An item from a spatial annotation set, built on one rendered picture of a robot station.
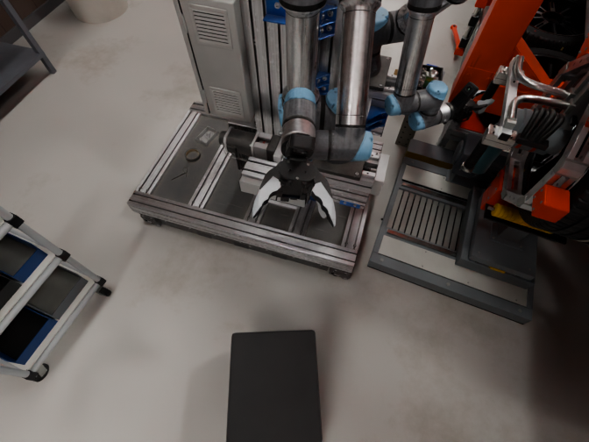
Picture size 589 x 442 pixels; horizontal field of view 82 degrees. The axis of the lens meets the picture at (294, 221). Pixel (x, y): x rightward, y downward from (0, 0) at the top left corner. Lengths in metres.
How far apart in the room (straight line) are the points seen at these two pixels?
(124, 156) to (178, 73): 0.91
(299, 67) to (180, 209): 1.15
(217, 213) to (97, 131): 1.31
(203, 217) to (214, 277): 0.34
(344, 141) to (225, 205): 1.14
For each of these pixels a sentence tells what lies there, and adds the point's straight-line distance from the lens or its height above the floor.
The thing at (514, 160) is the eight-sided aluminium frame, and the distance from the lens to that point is 1.79.
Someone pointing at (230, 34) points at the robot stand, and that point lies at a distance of 1.24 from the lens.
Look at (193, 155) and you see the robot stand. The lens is 2.15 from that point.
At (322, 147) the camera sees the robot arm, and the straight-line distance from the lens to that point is 0.85.
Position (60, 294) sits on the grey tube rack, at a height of 0.19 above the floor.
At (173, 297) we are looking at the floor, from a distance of 1.96.
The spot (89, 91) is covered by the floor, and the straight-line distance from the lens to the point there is 3.23.
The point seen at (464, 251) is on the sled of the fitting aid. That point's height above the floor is 0.15.
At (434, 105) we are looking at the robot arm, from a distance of 1.40.
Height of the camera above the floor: 1.76
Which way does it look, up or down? 60 degrees down
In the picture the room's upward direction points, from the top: straight up
